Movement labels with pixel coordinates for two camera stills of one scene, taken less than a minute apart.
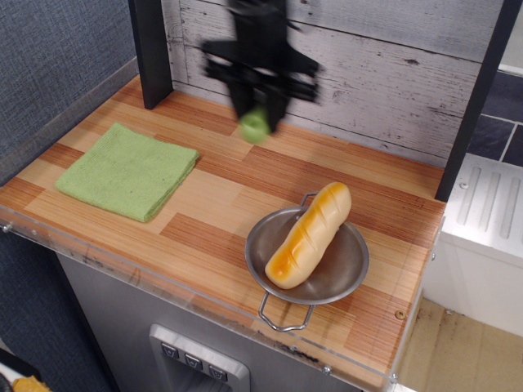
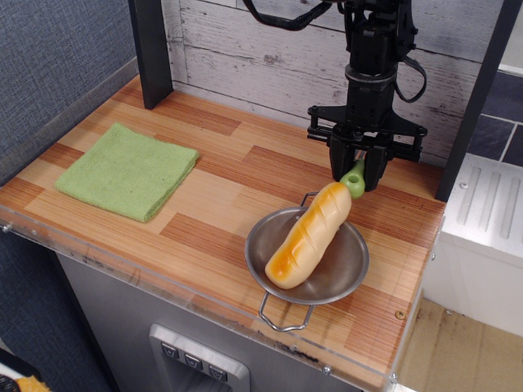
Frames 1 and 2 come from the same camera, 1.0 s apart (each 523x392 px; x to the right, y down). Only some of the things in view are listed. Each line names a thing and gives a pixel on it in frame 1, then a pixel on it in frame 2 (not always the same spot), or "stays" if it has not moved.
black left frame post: [151, 50] stays
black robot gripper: [257, 69] to [369, 114]
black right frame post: [476, 98] stays
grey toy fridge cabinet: [119, 309] stays
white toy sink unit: [476, 267] stays
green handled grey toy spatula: [255, 125] to [354, 179]
